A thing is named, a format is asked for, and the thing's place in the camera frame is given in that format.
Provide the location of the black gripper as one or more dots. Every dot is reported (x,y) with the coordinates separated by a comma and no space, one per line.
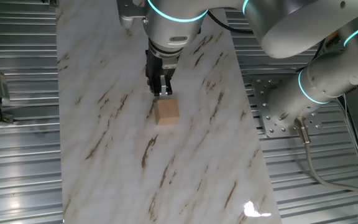
(157,63)

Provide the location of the small wooden block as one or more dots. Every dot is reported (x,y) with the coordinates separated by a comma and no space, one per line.
(166,112)

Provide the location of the white Flexiv robot arm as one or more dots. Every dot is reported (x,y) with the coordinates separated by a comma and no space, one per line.
(291,25)

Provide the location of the white marble pattern sheet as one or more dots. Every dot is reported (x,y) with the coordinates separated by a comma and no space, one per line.
(120,161)

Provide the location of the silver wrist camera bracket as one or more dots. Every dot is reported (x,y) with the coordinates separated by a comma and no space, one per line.
(127,12)

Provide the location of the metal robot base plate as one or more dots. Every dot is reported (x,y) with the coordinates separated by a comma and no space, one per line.
(261,102)

